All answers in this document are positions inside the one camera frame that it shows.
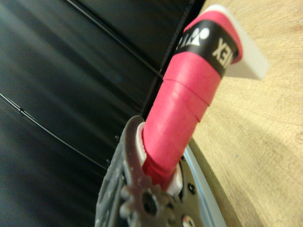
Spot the blue litter tray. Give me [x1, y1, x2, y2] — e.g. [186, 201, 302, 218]
[182, 145, 229, 227]

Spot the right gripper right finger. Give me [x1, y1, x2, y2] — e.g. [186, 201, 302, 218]
[119, 115, 176, 227]

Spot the white scoop with red handle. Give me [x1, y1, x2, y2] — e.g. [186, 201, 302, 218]
[141, 4, 270, 193]

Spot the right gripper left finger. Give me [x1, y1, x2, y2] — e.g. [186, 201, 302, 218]
[94, 134, 130, 227]

